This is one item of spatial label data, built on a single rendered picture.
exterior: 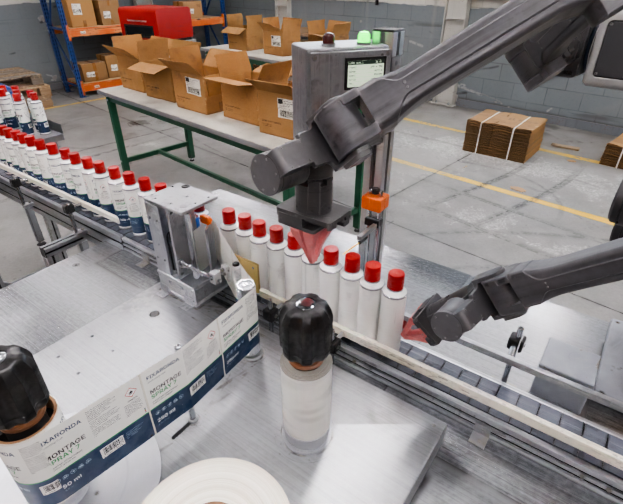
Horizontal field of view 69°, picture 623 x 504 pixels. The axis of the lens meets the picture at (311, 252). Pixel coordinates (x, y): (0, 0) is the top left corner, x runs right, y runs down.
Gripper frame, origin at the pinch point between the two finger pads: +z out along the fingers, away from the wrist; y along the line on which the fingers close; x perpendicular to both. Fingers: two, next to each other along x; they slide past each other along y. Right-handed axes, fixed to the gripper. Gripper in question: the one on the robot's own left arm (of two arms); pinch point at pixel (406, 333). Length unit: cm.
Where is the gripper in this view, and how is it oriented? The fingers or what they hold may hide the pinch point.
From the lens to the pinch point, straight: 98.8
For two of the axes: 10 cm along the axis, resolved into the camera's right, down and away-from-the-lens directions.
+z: -5.1, 4.6, 7.2
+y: -5.8, 4.3, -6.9
